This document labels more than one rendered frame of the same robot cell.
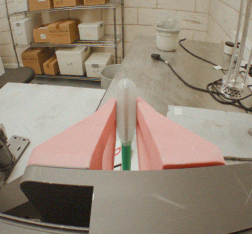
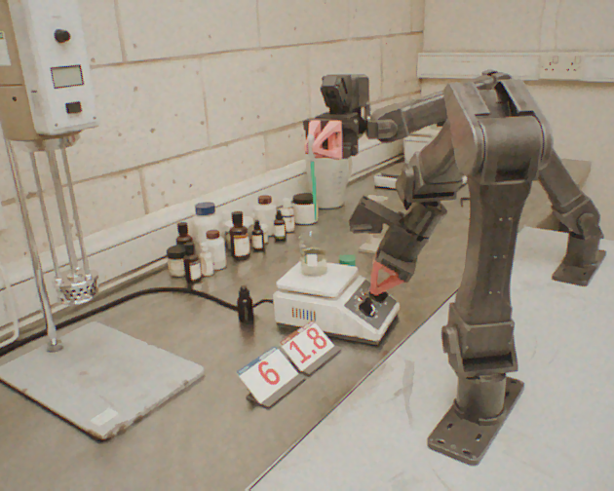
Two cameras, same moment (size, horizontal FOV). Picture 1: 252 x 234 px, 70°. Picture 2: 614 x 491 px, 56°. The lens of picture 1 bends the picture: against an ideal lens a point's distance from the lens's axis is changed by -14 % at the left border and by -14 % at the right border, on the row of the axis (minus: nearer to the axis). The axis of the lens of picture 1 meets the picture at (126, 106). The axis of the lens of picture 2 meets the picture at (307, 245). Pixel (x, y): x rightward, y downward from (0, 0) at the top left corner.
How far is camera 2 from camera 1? 108 cm
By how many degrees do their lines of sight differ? 117
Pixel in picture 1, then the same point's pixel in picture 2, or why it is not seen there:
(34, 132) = (420, 465)
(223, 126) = (78, 369)
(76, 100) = not seen: outside the picture
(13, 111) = not seen: outside the picture
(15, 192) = (377, 207)
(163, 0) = not seen: outside the picture
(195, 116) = (90, 398)
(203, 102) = (19, 430)
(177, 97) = (47, 460)
